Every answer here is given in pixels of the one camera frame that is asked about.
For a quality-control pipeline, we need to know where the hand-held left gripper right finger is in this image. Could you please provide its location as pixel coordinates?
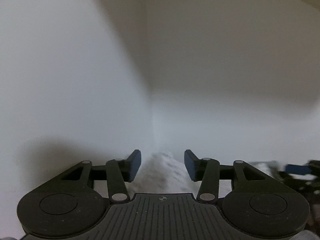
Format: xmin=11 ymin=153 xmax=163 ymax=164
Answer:
xmin=184 ymin=149 xmax=266 ymax=202

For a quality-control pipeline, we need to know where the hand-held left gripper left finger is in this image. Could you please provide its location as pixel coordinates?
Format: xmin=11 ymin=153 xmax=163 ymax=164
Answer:
xmin=61 ymin=149 xmax=142 ymax=202

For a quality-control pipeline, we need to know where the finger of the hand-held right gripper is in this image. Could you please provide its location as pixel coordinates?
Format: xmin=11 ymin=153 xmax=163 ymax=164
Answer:
xmin=279 ymin=159 xmax=320 ymax=178
xmin=287 ymin=177 xmax=320 ymax=200

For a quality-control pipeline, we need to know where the white patterned shirt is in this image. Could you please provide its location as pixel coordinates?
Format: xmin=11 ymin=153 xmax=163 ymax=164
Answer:
xmin=126 ymin=151 xmax=288 ymax=194

